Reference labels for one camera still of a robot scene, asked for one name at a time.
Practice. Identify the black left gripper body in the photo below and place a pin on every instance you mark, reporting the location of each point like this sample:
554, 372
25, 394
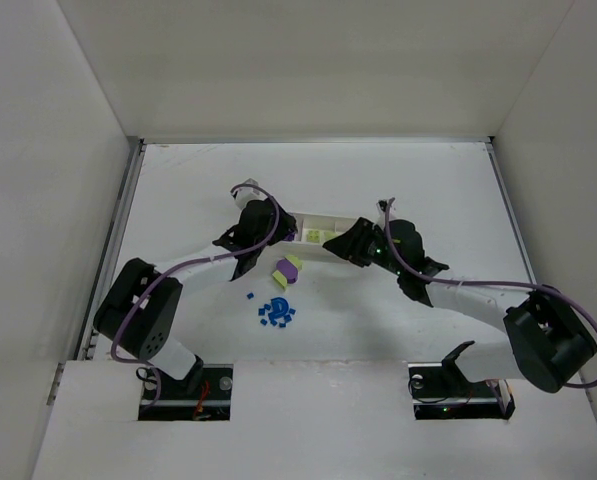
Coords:
282, 231

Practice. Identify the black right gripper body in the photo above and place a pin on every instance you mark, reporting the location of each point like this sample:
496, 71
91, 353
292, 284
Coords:
356, 245

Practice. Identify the green curved lego with studs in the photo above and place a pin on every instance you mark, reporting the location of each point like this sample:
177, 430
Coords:
295, 261

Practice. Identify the purple oval lego piece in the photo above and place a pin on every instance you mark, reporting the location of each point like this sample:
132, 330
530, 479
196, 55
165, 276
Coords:
288, 270

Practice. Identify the green curved lego piece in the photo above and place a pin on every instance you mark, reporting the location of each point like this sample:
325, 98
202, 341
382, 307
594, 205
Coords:
280, 279

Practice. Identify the blue arch lego piece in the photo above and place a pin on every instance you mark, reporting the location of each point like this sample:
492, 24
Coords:
279, 308

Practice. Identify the green square lego brick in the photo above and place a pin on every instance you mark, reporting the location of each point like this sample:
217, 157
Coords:
313, 236

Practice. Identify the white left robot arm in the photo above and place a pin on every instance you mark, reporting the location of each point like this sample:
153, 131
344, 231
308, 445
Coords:
138, 311

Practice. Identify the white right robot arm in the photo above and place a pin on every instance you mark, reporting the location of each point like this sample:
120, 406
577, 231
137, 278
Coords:
546, 342

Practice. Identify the pile of small blue legos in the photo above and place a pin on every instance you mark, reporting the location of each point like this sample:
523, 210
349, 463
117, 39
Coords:
282, 323

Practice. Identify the white divided sorting tray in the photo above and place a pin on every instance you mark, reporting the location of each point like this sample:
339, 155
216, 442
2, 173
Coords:
315, 252

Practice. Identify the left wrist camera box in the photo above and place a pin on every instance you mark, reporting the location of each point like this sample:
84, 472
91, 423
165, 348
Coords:
244, 194

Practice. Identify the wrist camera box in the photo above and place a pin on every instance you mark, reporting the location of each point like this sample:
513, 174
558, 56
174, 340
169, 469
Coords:
383, 213
244, 194

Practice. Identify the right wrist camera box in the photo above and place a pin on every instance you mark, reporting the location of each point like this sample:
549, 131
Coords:
383, 213

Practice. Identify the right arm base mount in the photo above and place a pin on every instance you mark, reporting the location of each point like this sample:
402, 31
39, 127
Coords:
440, 391

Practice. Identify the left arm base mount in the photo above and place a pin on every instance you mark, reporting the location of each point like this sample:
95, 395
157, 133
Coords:
205, 399

